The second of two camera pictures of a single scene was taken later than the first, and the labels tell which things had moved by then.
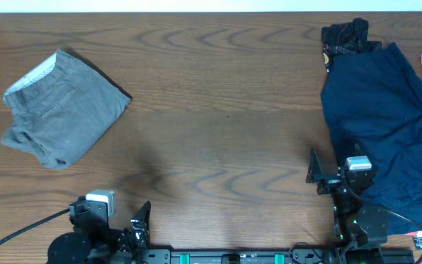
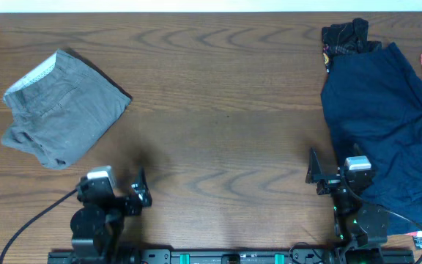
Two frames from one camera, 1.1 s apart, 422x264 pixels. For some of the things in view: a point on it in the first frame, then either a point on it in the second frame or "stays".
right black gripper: x=330 y=181 stays
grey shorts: x=61 y=109 stays
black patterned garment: x=346 y=39 stays
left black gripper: x=121 y=232 -> x=124 y=202
